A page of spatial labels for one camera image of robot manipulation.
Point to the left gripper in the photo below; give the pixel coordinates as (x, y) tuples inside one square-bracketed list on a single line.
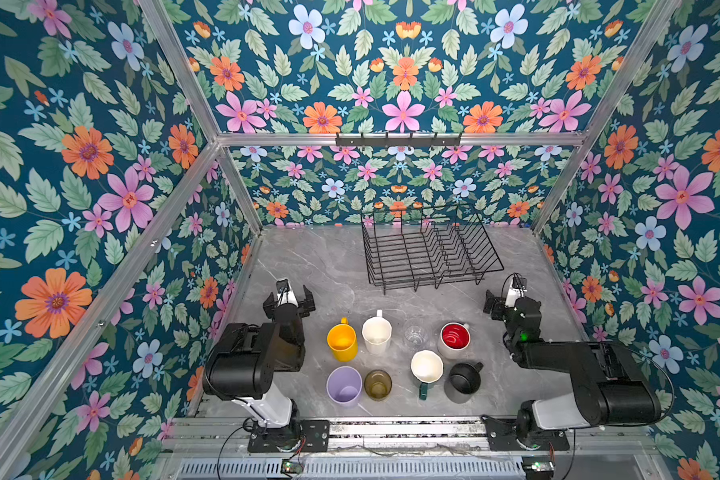
[(270, 305)]

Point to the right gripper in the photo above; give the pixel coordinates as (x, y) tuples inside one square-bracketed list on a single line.
[(492, 303)]

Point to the yellow mug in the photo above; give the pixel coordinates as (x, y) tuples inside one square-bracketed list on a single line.
[(342, 341)]

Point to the black mug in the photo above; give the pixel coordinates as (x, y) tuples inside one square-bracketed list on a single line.
[(463, 381)]

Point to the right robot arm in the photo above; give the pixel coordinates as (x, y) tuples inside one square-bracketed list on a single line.
[(607, 386)]

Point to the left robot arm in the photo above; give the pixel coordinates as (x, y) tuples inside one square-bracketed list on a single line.
[(242, 363)]

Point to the red interior white mug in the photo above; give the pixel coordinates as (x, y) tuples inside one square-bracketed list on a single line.
[(453, 340)]

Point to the clear glass cup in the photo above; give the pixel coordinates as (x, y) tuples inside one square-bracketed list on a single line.
[(415, 337)]

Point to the lilac plastic cup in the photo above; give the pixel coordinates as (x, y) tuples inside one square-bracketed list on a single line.
[(344, 386)]

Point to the olive green glass cup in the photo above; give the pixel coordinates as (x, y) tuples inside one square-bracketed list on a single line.
[(377, 384)]

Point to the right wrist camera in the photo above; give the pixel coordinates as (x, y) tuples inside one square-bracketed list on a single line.
[(516, 290)]

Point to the cream mug with handle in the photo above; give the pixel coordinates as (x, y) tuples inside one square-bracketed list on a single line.
[(376, 332)]

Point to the cream mug green handle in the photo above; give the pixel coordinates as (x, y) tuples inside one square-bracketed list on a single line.
[(427, 367)]

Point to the black wire dish rack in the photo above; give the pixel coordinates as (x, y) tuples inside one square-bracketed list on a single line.
[(427, 246)]

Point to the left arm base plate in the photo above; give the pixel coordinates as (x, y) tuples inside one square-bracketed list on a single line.
[(302, 436)]

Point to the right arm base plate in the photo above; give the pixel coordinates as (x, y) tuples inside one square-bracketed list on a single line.
[(504, 434)]

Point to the black wall hook rail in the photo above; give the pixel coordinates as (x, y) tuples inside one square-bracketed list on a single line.
[(385, 140)]

